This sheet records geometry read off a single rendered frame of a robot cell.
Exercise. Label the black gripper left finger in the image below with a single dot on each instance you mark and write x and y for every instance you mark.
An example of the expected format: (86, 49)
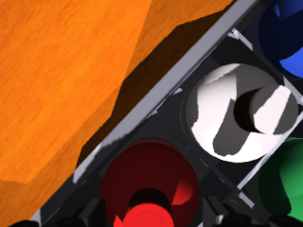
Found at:
(94, 214)

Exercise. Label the green bottle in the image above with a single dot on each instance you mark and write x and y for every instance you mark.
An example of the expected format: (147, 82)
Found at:
(278, 185)

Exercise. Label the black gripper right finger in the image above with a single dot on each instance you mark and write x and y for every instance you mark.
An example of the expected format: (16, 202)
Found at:
(216, 212)

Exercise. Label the red bottle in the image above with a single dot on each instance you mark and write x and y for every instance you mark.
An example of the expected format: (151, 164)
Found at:
(150, 183)

